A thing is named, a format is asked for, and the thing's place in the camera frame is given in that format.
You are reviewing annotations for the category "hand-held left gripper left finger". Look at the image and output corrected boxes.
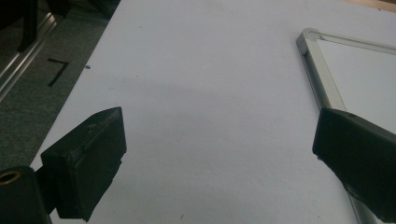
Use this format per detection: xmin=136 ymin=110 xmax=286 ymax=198
xmin=39 ymin=105 xmax=128 ymax=223

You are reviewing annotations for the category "aluminium floor rail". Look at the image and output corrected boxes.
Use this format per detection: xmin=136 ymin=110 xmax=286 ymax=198
xmin=0 ymin=12 xmax=58 ymax=103

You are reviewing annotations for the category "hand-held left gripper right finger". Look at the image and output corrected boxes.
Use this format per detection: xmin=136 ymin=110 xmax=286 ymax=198
xmin=311 ymin=106 xmax=396 ymax=224

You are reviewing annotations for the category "whiteboard with aluminium frame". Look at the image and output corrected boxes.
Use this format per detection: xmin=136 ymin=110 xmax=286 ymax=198
xmin=295 ymin=27 xmax=396 ymax=224

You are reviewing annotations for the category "black stand pole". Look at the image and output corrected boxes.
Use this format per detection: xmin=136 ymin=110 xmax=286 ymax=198
xmin=16 ymin=0 xmax=39 ymax=53

